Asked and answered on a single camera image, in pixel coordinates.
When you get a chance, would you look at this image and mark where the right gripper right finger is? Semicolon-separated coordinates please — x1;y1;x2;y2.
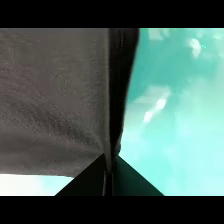
111;155;165;197

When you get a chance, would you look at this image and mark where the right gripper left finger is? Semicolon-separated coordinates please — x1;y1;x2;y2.
54;152;108;197

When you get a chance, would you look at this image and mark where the black T-shirt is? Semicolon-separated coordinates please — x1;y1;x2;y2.
0;28;141;178

